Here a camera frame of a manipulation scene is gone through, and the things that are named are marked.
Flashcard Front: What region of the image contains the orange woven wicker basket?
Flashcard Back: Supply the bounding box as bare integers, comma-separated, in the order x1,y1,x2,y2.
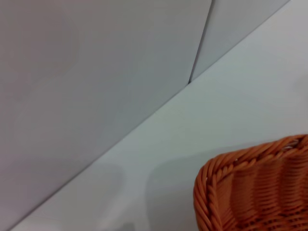
193,134,308,231

